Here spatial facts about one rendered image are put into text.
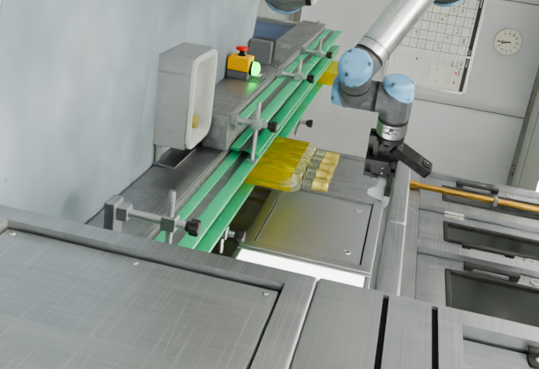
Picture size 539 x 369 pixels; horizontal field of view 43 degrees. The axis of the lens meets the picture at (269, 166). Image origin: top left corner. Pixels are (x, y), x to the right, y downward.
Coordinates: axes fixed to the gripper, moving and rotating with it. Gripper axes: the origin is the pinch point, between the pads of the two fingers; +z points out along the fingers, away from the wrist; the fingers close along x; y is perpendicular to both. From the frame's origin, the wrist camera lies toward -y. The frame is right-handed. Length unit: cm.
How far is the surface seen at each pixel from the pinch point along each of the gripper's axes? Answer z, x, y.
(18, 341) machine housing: -52, 105, 36
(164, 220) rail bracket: -34, 63, 37
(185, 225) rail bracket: -34, 63, 33
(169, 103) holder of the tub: -29, 18, 53
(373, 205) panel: 17.3, -17.9, 3.5
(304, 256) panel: 6.2, 21.7, 17.5
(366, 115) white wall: 294, -534, 38
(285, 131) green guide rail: 15, -46, 37
